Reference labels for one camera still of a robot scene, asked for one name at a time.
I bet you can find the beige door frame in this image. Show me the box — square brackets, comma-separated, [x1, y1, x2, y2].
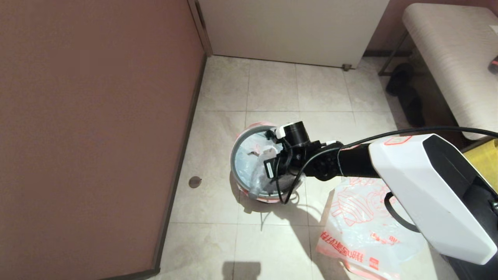
[188, 0, 214, 57]

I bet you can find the grey metal bench leg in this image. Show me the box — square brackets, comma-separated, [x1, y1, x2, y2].
[377, 30, 409, 76]

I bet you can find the yellow fabric bag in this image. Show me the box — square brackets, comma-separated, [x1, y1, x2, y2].
[461, 138, 498, 183]

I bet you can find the white door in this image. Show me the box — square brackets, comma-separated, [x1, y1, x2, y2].
[196, 0, 389, 70]

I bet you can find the new white red-print plastic bag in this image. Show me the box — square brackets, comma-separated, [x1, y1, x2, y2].
[316, 177, 428, 280]

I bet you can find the black slipper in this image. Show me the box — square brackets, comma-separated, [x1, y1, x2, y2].
[397, 86, 425, 128]
[385, 63, 415, 96]

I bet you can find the clear plastic bottle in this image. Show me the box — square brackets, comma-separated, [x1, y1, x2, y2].
[248, 146, 282, 199]

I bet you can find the grey bin retaining ring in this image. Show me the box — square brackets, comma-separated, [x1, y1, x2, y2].
[230, 126, 307, 201]

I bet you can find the beige wood-grain bench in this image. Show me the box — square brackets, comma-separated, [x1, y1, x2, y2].
[403, 3, 498, 140]

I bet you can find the used white red-print trash bag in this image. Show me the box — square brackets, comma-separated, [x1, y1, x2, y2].
[235, 122, 308, 204]

